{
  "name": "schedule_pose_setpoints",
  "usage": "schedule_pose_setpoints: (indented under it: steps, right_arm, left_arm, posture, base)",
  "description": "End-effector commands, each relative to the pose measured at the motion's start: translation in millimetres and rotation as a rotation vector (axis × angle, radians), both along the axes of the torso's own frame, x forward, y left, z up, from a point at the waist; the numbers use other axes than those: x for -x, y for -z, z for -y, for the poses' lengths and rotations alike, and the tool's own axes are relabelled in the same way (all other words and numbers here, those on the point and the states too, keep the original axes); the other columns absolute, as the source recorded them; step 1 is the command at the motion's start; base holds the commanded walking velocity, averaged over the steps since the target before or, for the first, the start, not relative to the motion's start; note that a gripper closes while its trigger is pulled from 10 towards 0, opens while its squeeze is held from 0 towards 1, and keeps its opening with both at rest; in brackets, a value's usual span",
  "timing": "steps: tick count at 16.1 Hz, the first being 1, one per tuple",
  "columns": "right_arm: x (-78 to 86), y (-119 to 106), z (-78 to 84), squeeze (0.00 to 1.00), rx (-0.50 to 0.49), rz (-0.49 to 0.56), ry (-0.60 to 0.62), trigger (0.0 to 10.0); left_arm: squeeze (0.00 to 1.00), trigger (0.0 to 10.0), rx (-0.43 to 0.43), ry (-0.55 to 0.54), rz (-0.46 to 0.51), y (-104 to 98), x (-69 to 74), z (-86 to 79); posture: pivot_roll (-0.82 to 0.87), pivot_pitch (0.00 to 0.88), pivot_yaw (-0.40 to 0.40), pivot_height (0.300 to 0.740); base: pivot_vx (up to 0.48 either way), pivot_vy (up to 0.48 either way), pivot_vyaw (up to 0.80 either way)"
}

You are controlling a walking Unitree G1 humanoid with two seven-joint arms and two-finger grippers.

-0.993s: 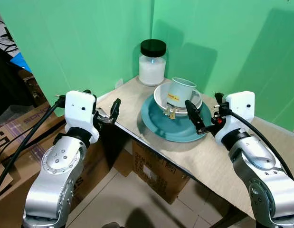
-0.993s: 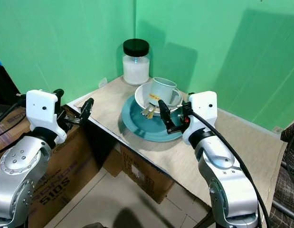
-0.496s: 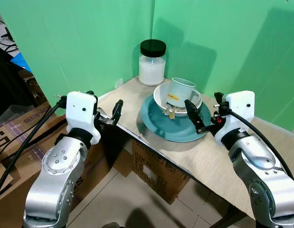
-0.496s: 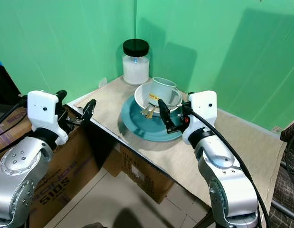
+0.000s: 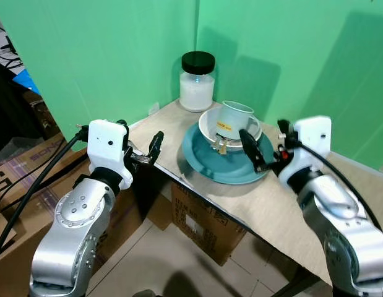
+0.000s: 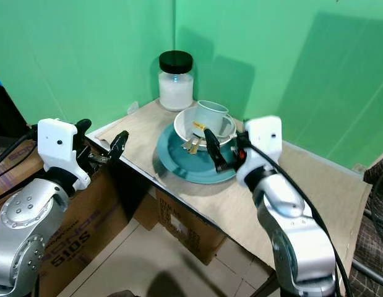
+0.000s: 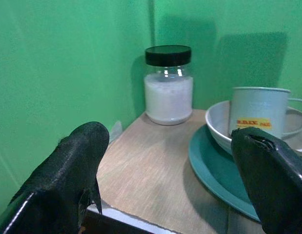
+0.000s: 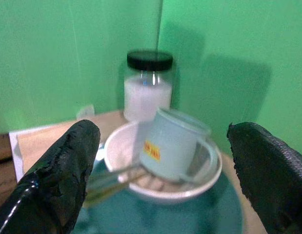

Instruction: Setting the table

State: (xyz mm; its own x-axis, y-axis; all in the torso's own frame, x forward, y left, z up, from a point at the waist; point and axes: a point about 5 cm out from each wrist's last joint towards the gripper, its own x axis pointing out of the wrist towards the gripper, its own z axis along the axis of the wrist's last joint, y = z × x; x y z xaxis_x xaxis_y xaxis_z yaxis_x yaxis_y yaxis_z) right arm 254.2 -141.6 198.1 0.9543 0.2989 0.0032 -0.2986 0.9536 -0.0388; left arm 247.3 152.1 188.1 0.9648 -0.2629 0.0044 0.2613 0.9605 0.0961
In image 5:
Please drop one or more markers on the white bowl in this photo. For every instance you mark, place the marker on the white bowl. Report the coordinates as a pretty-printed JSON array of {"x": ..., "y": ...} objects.
[{"x": 208, "y": 127}]

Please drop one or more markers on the gold cutlery piece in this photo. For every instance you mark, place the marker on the gold cutlery piece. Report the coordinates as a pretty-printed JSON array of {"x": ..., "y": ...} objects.
[{"x": 221, "y": 146}]

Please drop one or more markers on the black and white printed sheet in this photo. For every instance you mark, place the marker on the black and white printed sheet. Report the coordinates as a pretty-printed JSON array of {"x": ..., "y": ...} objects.
[{"x": 4, "y": 46}]

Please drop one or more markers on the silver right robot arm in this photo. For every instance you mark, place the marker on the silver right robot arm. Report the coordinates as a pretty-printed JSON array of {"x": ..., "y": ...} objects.
[{"x": 339, "y": 229}]

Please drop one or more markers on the small labelled cardboard box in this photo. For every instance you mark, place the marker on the small labelled cardboard box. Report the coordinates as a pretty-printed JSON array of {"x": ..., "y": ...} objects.
[{"x": 203, "y": 219}]

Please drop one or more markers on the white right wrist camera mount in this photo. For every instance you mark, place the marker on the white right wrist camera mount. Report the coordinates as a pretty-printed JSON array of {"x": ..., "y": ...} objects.
[{"x": 312, "y": 139}]

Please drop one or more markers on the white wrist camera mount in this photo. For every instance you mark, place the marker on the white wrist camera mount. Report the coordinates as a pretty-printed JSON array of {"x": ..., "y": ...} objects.
[
  {"x": 312, "y": 139},
  {"x": 106, "y": 148}
]

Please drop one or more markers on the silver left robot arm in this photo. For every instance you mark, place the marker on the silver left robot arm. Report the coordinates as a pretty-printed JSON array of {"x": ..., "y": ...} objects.
[{"x": 70, "y": 235}]

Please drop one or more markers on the teal round plate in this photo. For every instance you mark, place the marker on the teal round plate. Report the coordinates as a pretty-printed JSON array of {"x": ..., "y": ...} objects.
[{"x": 206, "y": 164}]

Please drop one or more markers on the blue object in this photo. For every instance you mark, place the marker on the blue object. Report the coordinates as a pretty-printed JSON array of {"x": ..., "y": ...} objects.
[{"x": 27, "y": 81}]

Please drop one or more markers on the pale green cup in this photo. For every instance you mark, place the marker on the pale green cup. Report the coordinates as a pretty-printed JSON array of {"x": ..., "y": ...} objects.
[{"x": 236, "y": 117}]

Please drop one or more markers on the glass jar with black lid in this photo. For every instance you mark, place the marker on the glass jar with black lid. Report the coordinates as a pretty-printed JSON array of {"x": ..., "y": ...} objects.
[{"x": 197, "y": 86}]

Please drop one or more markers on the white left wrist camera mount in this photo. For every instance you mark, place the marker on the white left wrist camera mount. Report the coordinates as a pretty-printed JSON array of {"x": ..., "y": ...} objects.
[{"x": 106, "y": 148}]

